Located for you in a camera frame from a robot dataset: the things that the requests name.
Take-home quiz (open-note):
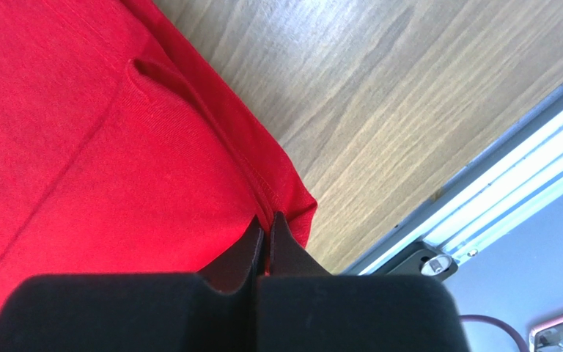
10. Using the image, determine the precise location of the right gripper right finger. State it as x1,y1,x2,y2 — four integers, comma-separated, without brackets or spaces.
256,213,468,351

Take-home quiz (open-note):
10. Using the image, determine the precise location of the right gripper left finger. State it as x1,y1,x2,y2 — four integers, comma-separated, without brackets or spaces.
0,220,265,351

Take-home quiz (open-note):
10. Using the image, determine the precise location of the red t-shirt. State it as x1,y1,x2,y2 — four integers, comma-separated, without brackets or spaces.
0,1,317,309

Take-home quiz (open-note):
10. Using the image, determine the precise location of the aluminium rail frame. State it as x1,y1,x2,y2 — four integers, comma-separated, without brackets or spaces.
346,84,563,275

